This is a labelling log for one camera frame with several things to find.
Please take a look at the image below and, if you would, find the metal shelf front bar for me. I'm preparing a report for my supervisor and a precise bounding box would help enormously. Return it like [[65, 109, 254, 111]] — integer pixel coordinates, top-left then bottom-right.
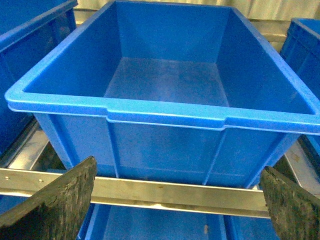
[[0, 168, 270, 219]]

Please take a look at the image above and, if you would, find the lower left blue bin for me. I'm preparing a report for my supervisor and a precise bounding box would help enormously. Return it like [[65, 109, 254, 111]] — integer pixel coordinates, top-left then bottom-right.
[[84, 204, 227, 240]]

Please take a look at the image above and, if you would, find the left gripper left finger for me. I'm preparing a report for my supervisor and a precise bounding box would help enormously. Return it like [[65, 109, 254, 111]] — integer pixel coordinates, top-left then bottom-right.
[[0, 156, 97, 240]]

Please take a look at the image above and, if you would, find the blue plastic bin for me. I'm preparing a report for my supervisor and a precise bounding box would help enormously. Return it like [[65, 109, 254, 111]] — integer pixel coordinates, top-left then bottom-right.
[[279, 17, 320, 151], [5, 0, 320, 188]]

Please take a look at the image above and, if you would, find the lower right blue bin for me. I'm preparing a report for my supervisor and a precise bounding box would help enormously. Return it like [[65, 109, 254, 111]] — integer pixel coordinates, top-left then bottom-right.
[[224, 215, 280, 240]]

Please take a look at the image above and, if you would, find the far left blue bin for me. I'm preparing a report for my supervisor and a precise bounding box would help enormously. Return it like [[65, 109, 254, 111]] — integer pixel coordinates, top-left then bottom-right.
[[0, 0, 78, 154]]

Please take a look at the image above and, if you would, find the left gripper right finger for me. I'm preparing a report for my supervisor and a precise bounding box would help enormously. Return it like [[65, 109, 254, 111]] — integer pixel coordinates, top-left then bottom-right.
[[260, 166, 320, 240]]

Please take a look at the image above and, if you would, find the left blue plastic bin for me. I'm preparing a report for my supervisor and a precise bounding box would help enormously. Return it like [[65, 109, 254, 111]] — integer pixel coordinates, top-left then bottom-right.
[[5, 0, 320, 188]]

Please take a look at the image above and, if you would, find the right blue plastic bin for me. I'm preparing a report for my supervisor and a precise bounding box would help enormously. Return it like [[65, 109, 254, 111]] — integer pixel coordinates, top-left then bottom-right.
[[279, 17, 320, 151]]

